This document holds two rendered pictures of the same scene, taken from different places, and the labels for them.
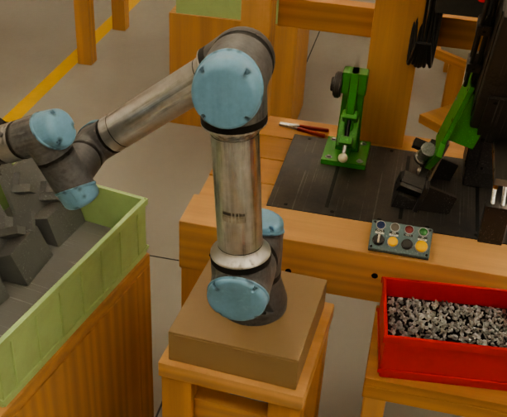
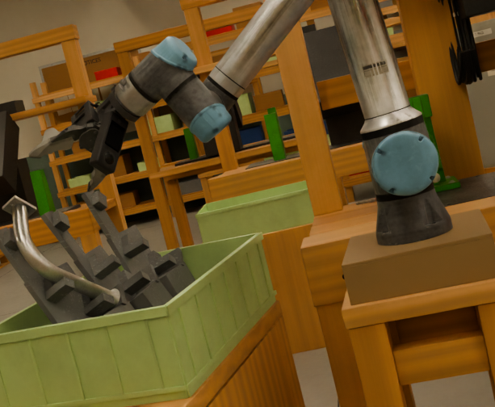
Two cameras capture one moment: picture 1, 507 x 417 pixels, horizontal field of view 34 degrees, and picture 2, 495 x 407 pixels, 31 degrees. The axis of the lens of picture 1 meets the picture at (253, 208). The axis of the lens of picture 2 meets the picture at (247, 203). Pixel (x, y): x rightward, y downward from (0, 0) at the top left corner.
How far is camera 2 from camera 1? 0.97 m
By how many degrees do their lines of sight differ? 27
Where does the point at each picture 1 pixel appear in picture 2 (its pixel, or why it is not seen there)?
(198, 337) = (375, 258)
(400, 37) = (442, 66)
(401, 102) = (467, 129)
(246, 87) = not seen: outside the picture
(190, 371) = (380, 304)
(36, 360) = (207, 356)
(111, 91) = not seen: hidden behind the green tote
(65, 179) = (199, 99)
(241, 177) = (370, 19)
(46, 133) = (171, 49)
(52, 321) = (211, 316)
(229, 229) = (375, 84)
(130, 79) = not seen: hidden behind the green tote
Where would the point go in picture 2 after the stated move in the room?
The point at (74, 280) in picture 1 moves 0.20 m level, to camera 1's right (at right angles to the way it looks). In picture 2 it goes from (220, 280) to (315, 256)
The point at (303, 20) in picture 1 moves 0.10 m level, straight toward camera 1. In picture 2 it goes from (346, 95) to (350, 94)
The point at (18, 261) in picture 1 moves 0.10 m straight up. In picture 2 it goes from (152, 300) to (140, 255)
